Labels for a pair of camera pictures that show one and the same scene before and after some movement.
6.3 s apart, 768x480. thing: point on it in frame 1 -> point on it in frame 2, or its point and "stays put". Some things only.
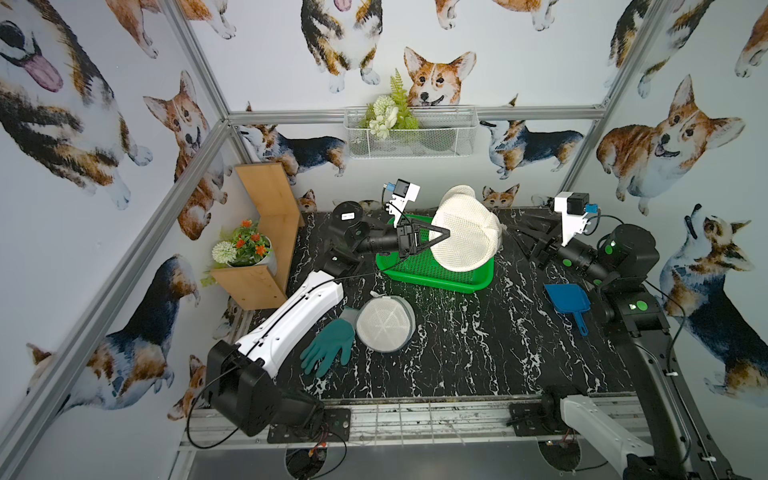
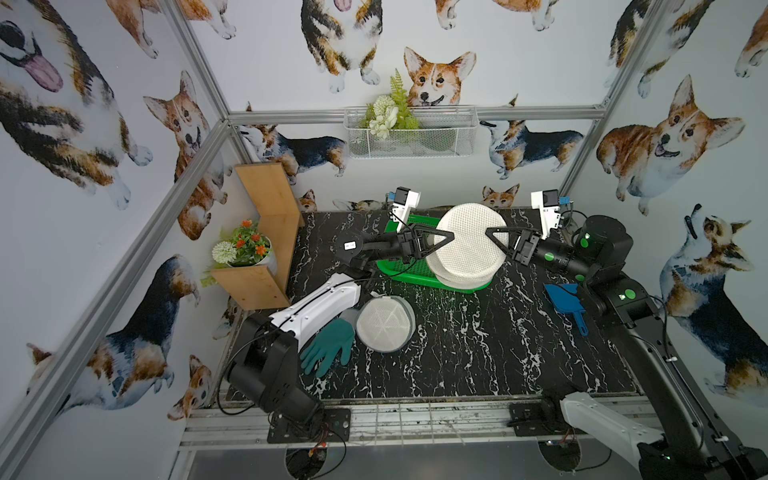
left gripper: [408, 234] stays put
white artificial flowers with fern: [389, 113] stays put
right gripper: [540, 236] -> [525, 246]
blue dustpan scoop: [570, 298] stays put
